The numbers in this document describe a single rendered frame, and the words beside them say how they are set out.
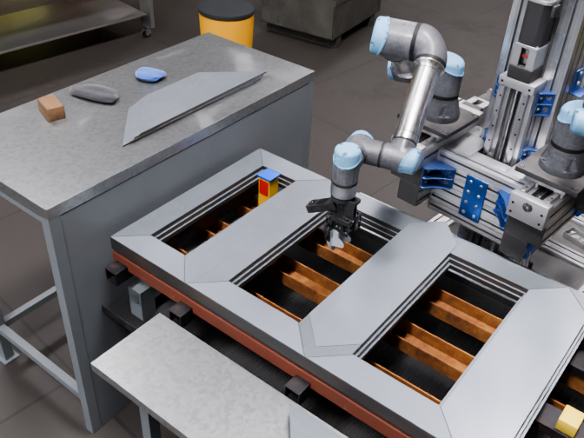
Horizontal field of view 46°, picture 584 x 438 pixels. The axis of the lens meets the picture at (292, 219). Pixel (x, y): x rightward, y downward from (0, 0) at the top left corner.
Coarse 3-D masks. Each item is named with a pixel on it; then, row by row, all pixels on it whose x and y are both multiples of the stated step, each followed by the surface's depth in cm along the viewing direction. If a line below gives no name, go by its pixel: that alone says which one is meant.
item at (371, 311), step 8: (344, 288) 202; (328, 296) 199; (336, 296) 199; (344, 296) 199; (352, 296) 199; (360, 296) 200; (344, 304) 197; (352, 304) 197; (360, 304) 197; (368, 304) 197; (376, 304) 197; (352, 312) 194; (360, 312) 194; (368, 312) 194; (376, 312) 195; (384, 312) 195; (392, 312) 195; (368, 320) 192; (376, 320) 192; (384, 320) 192
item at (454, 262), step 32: (224, 192) 242; (320, 224) 234; (384, 224) 230; (128, 256) 215; (448, 256) 219; (192, 288) 200; (416, 288) 204; (512, 288) 208; (288, 352) 184; (320, 352) 182; (352, 352) 182; (480, 352) 186; (384, 416) 170
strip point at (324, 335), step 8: (312, 320) 191; (320, 320) 191; (312, 328) 188; (320, 328) 188; (328, 328) 189; (336, 328) 189; (320, 336) 186; (328, 336) 186; (336, 336) 186; (344, 336) 186; (320, 344) 184; (328, 344) 184; (336, 344) 184; (344, 344) 184; (352, 344) 184
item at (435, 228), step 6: (414, 222) 230; (420, 222) 230; (426, 222) 230; (432, 222) 230; (426, 228) 228; (432, 228) 228; (438, 228) 228; (444, 228) 228; (438, 234) 225; (444, 234) 226; (450, 234) 226; (450, 240) 223
